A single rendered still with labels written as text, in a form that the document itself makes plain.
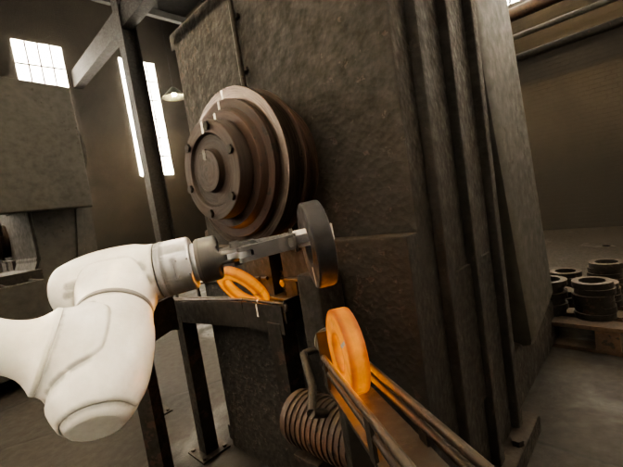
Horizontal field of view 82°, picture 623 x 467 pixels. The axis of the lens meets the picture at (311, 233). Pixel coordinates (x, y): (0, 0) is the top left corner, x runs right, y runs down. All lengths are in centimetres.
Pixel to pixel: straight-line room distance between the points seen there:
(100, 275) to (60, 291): 7
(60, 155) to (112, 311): 321
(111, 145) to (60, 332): 1139
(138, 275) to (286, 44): 84
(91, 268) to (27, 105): 318
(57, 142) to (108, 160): 802
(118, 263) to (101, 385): 19
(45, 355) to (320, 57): 91
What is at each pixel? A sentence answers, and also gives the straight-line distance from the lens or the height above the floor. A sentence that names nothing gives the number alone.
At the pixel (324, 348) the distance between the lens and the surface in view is 77.
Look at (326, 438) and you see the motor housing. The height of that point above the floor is 49.
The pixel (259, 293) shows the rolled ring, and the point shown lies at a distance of 112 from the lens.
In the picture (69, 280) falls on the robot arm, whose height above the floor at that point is 92.
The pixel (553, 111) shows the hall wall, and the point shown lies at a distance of 688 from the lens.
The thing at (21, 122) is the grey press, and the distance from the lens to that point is 368.
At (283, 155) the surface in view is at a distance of 95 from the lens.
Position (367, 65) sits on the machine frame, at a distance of 100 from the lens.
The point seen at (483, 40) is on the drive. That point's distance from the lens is 157.
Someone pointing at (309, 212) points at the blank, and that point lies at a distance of 59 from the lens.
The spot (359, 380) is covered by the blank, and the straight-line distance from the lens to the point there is 64.
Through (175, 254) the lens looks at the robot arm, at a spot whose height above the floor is 93.
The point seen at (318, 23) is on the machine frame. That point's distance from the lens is 113.
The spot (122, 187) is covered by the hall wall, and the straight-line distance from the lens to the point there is 1168.
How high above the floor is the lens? 98
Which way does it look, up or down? 4 degrees down
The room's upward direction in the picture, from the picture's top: 9 degrees counter-clockwise
